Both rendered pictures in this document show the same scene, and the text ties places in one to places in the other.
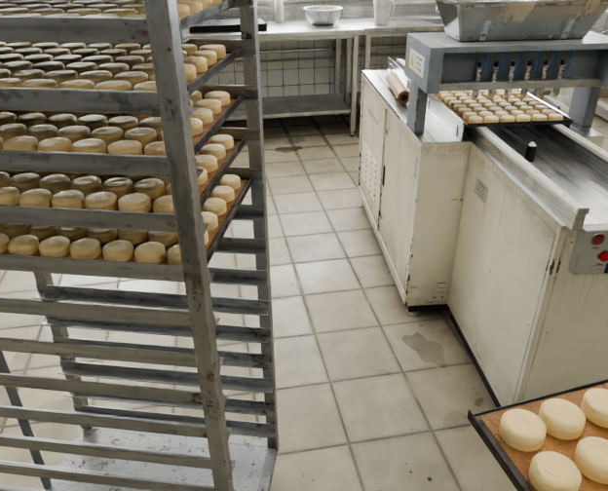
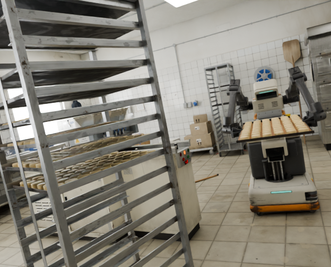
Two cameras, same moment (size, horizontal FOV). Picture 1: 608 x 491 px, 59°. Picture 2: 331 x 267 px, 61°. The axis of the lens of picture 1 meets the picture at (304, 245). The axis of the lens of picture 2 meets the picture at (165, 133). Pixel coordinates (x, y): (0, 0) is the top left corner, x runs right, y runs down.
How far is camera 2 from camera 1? 134 cm
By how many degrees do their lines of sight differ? 57
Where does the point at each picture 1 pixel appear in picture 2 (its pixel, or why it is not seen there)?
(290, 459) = not seen: outside the picture
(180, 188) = (163, 118)
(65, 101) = (131, 102)
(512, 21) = not seen: hidden behind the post
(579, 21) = (121, 115)
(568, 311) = (182, 182)
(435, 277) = (120, 219)
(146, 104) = (149, 99)
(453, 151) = not seen: hidden behind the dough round
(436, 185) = (108, 179)
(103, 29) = (139, 81)
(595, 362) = (193, 198)
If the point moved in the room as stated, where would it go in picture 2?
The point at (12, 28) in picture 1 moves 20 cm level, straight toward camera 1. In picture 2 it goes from (119, 83) to (163, 74)
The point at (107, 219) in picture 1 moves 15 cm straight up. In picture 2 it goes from (142, 139) to (137, 107)
